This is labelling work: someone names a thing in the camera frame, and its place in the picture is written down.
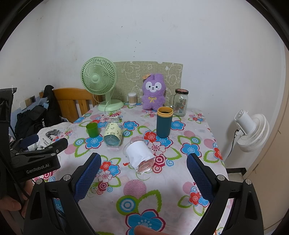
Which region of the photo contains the black fan cable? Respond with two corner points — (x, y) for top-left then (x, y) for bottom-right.
(226, 129), (240, 159)

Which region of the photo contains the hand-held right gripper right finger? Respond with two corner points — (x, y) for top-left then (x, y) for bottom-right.
(186, 153), (265, 235)

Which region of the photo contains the white floor fan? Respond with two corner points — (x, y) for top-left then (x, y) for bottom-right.
(234, 110), (270, 152)

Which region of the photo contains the black bag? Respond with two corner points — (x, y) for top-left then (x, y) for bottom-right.
(15, 85), (68, 139)

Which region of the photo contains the green animal print mat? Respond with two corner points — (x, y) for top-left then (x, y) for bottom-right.
(113, 61), (183, 106)

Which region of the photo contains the person's left hand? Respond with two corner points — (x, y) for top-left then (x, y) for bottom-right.
(0, 180), (35, 218)

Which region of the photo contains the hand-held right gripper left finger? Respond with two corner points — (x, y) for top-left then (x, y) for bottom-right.
(23, 152), (102, 235)

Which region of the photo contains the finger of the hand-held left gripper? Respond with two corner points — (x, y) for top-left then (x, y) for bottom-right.
(17, 138), (69, 159)

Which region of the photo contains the blue cup with yellow rim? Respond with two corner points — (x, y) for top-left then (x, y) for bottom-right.
(156, 107), (173, 138)

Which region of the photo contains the green desk fan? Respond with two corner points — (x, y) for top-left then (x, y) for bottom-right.
(81, 57), (124, 112)

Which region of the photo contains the small green plastic cup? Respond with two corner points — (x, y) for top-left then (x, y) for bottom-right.
(86, 123), (99, 138)

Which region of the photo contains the glass jar with dark lid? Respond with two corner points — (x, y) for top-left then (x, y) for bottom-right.
(170, 89), (189, 117)

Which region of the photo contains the purple plush toy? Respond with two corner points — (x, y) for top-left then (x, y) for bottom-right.
(141, 73), (167, 111)

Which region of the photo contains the floral tablecloth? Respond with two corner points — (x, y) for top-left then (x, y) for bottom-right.
(33, 103), (228, 235)

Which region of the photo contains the person's right hand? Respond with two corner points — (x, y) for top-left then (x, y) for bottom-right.
(134, 226), (169, 235)

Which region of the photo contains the glass cup with yellow label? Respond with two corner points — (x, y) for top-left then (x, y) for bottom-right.
(103, 121), (124, 148)

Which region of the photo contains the glass cup with white paper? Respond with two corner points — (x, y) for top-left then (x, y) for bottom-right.
(123, 140), (156, 174)

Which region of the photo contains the white printed garment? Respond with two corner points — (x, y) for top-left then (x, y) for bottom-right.
(36, 123), (73, 149)

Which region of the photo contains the beige wooden door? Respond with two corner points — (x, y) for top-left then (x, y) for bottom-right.
(247, 43), (289, 226)

